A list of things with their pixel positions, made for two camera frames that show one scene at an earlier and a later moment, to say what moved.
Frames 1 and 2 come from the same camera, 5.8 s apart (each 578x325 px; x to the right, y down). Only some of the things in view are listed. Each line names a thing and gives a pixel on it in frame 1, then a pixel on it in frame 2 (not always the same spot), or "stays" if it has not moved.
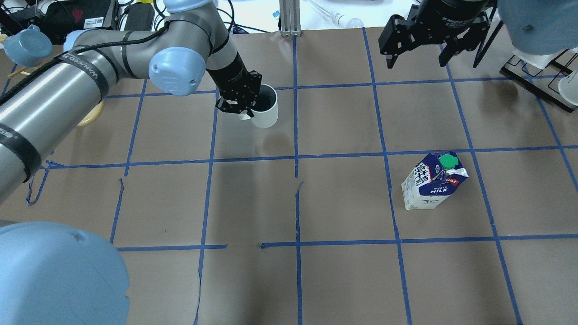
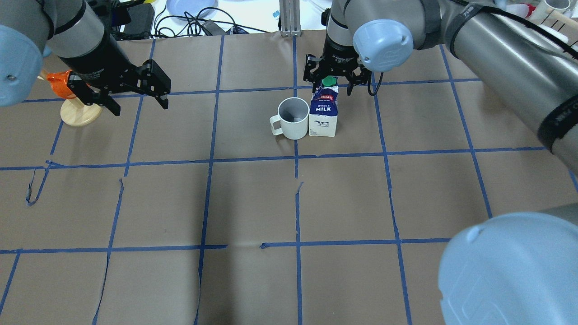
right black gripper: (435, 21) -> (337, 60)
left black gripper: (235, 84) -> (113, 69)
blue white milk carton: (431, 180) -> (323, 111)
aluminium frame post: (290, 18) stays
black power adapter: (140, 17) stays
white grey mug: (265, 110) -> (293, 113)
